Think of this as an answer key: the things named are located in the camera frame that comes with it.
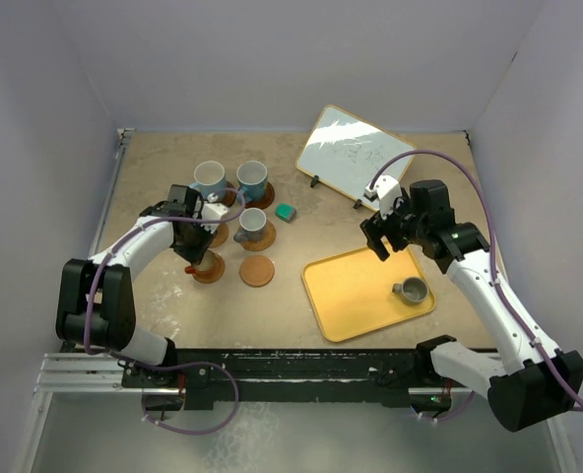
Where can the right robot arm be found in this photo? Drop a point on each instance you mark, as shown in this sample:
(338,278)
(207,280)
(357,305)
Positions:
(488,305)

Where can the large teal mug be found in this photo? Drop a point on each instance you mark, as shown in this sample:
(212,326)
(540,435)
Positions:
(210,181)

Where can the blue patterned mug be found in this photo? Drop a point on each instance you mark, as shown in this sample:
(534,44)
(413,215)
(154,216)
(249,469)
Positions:
(252,177)

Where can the light woven coaster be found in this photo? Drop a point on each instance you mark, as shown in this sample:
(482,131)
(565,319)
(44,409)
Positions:
(220,236)
(267,241)

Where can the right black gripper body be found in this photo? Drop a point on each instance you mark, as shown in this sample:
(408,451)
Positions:
(401,227)

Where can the green whiteboard eraser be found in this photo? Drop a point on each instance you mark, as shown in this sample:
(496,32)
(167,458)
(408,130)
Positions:
(286,212)

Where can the plain orange front coaster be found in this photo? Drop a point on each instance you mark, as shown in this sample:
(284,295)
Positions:
(257,271)

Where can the small orange cup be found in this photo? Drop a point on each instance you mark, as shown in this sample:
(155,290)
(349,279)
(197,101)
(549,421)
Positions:
(208,263)

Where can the small grey cup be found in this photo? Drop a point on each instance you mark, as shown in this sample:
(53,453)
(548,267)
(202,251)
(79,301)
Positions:
(412,290)

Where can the yellow tray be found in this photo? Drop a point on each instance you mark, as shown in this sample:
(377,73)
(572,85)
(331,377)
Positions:
(351,293)

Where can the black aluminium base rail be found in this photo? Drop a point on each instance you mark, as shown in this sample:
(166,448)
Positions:
(197,379)

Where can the small whiteboard with wooden frame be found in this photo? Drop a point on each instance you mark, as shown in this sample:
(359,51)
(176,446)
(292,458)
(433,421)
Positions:
(345,153)

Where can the dark brown ringed coaster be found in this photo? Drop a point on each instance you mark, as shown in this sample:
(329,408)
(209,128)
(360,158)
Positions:
(266,200)

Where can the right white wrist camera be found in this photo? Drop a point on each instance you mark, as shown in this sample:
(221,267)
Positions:
(386,191)

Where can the grey handled mug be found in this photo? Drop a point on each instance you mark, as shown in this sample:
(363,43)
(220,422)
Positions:
(252,226)

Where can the plain orange coaster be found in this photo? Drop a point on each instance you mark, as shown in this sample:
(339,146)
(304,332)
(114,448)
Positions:
(257,271)
(213,274)

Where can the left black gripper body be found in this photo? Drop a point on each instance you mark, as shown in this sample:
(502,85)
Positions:
(192,246)

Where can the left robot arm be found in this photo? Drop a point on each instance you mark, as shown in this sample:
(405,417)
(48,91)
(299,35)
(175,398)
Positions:
(96,307)

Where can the light woven front coaster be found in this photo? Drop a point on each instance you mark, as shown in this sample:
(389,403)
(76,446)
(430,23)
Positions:
(267,241)

